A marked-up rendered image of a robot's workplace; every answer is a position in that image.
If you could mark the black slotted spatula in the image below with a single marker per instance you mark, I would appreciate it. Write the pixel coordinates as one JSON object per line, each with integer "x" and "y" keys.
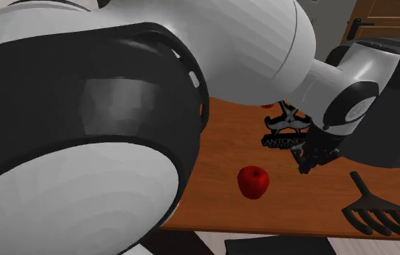
{"x": 373, "y": 208}

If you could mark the brown wooden table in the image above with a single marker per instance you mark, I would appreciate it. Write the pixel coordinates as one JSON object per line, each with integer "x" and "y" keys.
{"x": 221, "y": 166}

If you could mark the thin green stick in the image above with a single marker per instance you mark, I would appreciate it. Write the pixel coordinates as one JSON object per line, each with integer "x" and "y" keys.
{"x": 288, "y": 166}

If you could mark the red apple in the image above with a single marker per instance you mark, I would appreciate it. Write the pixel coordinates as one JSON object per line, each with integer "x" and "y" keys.
{"x": 253, "y": 182}

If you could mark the brown wooden door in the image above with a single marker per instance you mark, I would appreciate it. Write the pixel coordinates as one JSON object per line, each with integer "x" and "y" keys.
{"x": 390, "y": 17}

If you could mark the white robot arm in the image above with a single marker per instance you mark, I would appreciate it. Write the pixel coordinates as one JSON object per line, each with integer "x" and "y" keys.
{"x": 80, "y": 197}

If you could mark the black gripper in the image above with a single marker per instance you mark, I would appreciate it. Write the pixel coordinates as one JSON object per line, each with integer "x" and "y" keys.
{"x": 322, "y": 143}

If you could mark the small red fruit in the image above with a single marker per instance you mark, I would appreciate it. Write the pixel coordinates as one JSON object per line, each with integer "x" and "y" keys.
{"x": 267, "y": 105}

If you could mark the large dark grey appliance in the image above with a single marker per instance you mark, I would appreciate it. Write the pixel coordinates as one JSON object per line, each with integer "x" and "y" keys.
{"x": 397, "y": 116}

